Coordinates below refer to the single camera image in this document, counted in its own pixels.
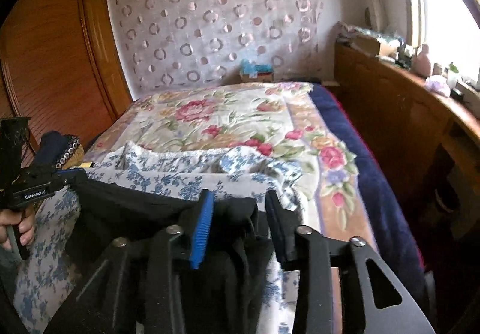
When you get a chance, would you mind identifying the floral pink bed blanket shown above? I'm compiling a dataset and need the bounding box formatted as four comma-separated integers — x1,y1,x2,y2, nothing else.
84,81,427,271

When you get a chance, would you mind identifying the blue tissue box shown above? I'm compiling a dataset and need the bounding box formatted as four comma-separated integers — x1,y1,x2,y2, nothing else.
239,59,273,83

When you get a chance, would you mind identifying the long wooden side cabinet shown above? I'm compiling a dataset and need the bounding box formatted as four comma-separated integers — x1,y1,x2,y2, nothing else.
334,43,479,239

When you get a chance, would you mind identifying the blue floral white sheet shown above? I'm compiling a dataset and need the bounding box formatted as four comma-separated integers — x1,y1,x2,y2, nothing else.
13,142,308,333

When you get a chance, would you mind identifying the pink circle-pattern curtain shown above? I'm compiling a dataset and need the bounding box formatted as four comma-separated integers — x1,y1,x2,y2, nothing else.
106,0,362,100

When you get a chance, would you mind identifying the person's left hand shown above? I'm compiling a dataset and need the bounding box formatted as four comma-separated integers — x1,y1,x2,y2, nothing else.
0,205,35,250

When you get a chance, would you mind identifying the studded brown folded garment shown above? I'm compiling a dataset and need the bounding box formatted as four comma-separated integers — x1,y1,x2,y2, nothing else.
55,135,85,170

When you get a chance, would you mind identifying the window with wooden frame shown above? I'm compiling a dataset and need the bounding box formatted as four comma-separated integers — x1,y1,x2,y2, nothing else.
407,0,479,90

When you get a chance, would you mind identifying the pink bottle on cabinet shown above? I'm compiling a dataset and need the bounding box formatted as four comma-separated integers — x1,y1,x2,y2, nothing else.
411,44,432,79

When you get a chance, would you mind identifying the wooden wardrobe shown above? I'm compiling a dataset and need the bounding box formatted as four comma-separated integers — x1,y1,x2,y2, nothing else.
1,0,133,166

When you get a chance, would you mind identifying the cardboard box on cabinet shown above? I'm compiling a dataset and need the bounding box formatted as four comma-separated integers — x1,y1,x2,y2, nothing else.
351,35,400,56

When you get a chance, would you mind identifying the black printed t-shirt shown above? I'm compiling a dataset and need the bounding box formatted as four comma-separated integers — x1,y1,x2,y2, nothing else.
66,179,296,333

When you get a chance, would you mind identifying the folded navy blue garment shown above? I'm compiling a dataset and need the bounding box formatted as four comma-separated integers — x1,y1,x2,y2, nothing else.
32,131,67,167

